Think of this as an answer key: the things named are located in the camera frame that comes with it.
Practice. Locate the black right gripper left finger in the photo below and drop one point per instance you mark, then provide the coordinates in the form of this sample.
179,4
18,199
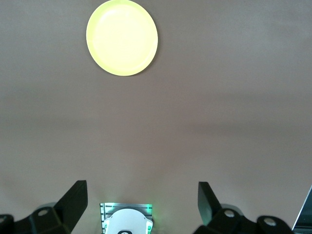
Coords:
70,202

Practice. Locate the aluminium table frame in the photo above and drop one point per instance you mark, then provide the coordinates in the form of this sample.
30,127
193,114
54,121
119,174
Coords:
304,209

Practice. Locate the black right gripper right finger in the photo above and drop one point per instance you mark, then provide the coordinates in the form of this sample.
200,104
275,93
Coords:
209,207

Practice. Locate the brown table cover mat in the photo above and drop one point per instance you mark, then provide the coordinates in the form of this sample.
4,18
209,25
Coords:
170,122

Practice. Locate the yellow round plate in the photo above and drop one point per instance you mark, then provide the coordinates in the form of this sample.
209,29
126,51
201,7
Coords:
122,39

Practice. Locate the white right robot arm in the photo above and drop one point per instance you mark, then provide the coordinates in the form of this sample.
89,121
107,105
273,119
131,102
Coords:
126,219

